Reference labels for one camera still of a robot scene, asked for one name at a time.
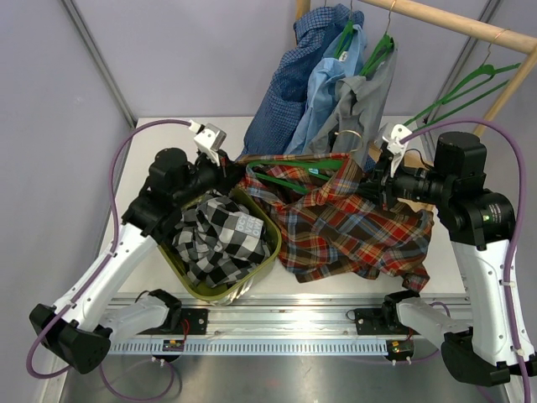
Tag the green hanger of plaid shirt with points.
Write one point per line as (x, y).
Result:
(302, 173)

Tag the red plaid shirt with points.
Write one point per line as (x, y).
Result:
(332, 230)

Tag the green hanger with metal hook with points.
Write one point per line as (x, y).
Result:
(477, 78)

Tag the olive green plastic basket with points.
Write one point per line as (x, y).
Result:
(226, 294)

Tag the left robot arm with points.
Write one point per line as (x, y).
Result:
(76, 328)

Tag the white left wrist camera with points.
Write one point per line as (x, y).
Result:
(208, 139)

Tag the light blue shirt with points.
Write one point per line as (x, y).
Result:
(321, 89)

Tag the green hanger of blue shirt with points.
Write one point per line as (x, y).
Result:
(345, 40)

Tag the black white checkered shirt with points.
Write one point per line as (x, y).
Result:
(219, 241)

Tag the wooden clothes rack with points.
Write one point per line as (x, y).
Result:
(431, 59)

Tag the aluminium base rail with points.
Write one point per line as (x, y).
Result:
(302, 316)

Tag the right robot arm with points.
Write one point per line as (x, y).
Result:
(480, 224)

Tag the green hanger of grey shirt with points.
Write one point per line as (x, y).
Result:
(382, 50)

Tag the white slotted cable duct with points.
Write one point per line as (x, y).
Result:
(252, 347)

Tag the dark blue checkered shirt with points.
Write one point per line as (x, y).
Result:
(284, 102)

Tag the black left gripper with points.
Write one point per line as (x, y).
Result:
(227, 174)

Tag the grey shirt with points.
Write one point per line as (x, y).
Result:
(353, 126)

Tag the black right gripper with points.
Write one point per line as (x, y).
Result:
(378, 185)

